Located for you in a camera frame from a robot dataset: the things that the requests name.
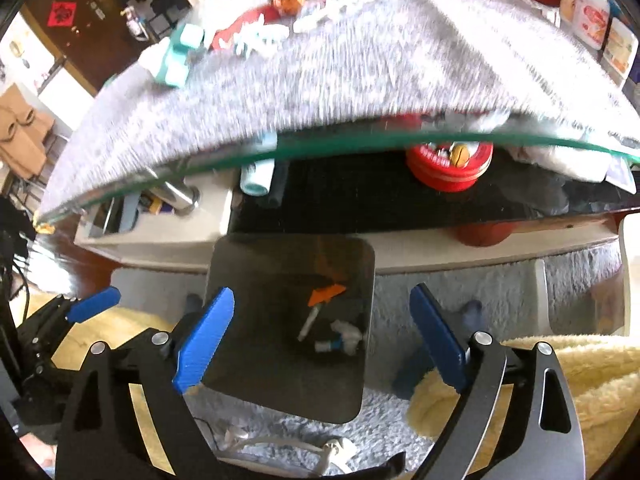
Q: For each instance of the red round tin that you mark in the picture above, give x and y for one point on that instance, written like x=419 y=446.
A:
x=440 y=172

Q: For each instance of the teal tube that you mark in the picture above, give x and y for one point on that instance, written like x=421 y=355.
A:
x=257 y=177

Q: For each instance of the white power strip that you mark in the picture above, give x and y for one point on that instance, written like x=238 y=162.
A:
x=337 y=452

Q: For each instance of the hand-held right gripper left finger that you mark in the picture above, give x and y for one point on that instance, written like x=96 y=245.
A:
x=205 y=340

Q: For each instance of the orange wrapper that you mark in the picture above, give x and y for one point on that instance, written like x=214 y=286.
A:
x=325 y=294

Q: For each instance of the brown wooden door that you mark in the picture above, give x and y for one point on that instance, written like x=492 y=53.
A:
x=95 y=45

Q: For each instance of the grey woven table mat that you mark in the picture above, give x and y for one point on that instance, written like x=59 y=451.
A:
x=350 y=75

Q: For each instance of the white stick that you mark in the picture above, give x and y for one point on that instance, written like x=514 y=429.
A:
x=307 y=325

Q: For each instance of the black square waste bin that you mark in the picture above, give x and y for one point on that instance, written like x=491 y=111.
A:
x=280 y=370

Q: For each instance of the white bottle red label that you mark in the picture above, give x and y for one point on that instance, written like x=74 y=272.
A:
x=592 y=15

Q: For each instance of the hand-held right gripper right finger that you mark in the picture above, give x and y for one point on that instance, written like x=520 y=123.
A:
x=440 y=340

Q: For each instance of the white crumpled tissue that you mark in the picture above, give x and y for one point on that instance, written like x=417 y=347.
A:
x=347 y=332

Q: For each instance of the beige coat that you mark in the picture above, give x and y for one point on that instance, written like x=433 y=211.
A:
x=22 y=135

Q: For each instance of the small white bottle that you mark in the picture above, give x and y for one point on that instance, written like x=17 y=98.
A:
x=620 y=50

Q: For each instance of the basketball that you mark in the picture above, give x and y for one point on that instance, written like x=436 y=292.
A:
x=482 y=235

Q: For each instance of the red paper door decoration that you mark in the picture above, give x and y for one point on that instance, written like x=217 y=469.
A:
x=62 y=15

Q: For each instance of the red snack packet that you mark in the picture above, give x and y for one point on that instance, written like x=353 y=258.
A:
x=232 y=35

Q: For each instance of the teal and white box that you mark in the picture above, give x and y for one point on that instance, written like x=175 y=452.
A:
x=172 y=60

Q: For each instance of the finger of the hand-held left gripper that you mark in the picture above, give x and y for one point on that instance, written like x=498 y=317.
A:
x=92 y=305

